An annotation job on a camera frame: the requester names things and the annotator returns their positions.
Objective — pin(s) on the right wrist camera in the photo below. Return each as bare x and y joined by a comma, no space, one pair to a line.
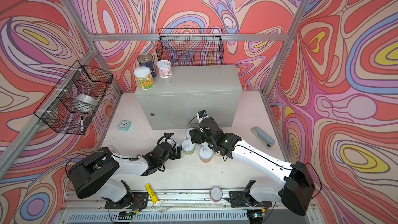
202,114

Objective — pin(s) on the yellow glue tube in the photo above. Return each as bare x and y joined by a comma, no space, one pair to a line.
152,194

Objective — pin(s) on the back left pink can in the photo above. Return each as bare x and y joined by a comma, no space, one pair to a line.
188,136

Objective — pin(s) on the left black wire basket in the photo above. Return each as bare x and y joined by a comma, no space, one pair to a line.
58,113

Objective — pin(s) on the back black wire basket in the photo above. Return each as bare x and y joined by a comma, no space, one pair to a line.
191,46

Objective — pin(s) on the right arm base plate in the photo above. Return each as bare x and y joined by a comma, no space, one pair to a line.
241,199

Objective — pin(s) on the green label can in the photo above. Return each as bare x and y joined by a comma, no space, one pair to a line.
188,147

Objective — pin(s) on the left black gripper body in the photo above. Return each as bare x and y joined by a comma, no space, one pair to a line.
172,155

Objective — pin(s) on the black wire basket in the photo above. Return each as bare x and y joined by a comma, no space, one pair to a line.
191,46
58,113

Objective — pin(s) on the black marker pen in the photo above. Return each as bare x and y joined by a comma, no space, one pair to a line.
82,129

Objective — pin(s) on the grey metal cabinet box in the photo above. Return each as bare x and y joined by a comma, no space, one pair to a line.
173,102

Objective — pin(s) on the pink calculator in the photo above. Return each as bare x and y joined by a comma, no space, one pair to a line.
113,149

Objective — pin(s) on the pink label can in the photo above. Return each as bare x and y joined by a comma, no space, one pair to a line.
164,68

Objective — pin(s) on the green yellow peach can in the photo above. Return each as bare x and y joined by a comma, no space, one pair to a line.
144,77

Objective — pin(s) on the silver tape roll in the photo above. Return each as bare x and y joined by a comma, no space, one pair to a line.
84,104

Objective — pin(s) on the pink tape roll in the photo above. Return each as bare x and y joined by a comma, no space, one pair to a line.
216,194

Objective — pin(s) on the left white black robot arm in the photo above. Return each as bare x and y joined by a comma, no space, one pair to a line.
93,175

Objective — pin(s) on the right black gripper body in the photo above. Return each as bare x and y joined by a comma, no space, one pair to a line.
201,137

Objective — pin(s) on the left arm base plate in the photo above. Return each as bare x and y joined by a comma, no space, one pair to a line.
134,201

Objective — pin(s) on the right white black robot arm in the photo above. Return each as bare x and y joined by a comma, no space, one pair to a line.
294,185

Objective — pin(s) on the grey stapler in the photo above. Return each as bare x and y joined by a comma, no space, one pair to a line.
263,137

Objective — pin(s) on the dark blue tin can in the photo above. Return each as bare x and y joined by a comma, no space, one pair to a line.
147,60

